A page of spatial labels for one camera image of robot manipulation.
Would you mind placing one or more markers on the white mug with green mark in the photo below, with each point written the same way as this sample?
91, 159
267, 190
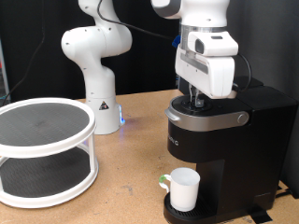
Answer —
185, 191

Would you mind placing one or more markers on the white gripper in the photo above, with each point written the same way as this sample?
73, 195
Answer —
208, 74

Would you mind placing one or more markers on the black tape strip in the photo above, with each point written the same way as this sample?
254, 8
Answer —
259, 214

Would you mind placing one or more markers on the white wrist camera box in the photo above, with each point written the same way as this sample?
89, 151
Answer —
215, 43

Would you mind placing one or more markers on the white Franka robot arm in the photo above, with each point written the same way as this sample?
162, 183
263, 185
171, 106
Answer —
96, 81

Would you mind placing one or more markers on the white two-tier turntable shelf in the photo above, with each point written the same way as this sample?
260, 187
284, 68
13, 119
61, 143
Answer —
46, 150

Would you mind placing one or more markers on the black Keurig coffee machine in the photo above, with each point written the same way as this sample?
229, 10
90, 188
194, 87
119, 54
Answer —
249, 140

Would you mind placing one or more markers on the grey metal rack post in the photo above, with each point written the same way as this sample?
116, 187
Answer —
3, 71

